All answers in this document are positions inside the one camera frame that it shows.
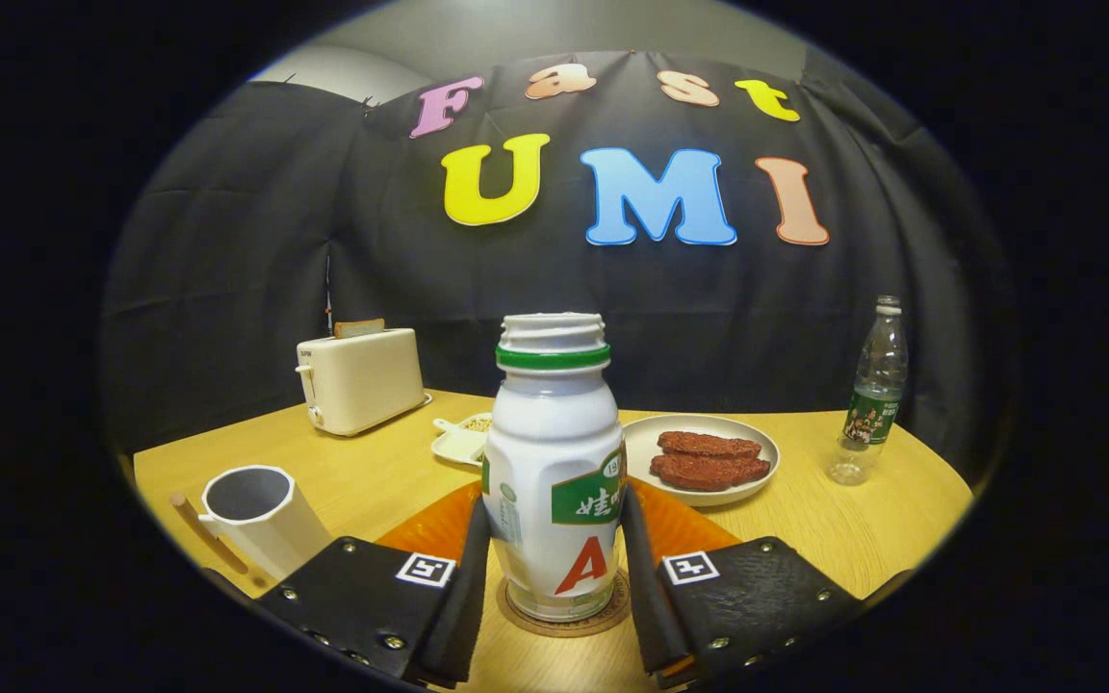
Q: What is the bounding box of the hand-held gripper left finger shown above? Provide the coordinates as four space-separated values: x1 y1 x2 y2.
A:
254 481 493 689

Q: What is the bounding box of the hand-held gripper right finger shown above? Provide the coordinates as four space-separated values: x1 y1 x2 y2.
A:
617 479 864 686

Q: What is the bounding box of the round cork coaster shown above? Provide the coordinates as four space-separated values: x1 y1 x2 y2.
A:
497 568 632 638

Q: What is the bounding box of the white juice bottle green ring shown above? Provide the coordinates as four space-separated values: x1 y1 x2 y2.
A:
480 312 629 623

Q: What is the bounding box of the white cup wooden handle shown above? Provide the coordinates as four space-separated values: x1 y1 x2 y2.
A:
169 465 334 581

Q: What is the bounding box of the clear plastic water bottle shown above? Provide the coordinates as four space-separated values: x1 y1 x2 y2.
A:
828 295 910 486

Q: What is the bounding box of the red meat slice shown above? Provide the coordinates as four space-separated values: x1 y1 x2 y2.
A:
650 452 772 492
657 430 763 460

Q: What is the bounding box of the round white plate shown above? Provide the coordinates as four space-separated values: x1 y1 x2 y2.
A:
620 414 781 508

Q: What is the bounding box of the small white divided dish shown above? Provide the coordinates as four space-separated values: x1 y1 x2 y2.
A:
430 413 494 468

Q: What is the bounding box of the wooden table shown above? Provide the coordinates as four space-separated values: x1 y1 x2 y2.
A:
131 388 974 693

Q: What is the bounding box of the cream toaster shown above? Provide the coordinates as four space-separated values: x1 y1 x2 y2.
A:
296 328 432 438

